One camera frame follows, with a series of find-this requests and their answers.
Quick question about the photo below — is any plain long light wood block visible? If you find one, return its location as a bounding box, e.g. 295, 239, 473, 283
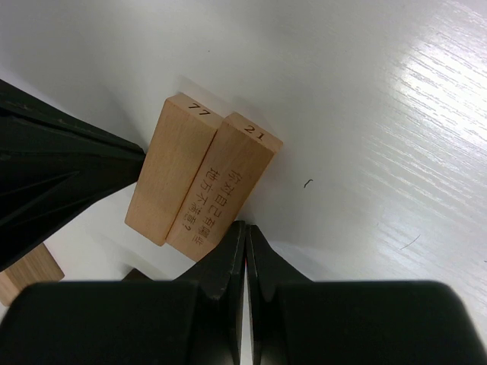
125, 93, 223, 246

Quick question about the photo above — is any engraved long light wood block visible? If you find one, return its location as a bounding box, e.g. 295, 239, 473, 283
166, 113, 283, 262

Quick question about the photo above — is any dark wood arch block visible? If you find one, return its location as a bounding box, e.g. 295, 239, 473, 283
122, 268, 152, 281

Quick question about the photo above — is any light wood cube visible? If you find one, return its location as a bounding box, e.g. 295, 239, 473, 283
1, 243, 65, 306

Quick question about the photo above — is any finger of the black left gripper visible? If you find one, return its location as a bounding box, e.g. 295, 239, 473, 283
1, 81, 145, 269

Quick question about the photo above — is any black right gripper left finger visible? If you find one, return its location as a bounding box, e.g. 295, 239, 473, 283
178, 221, 246, 364

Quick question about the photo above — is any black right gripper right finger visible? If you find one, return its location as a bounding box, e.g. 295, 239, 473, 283
246, 225, 314, 364

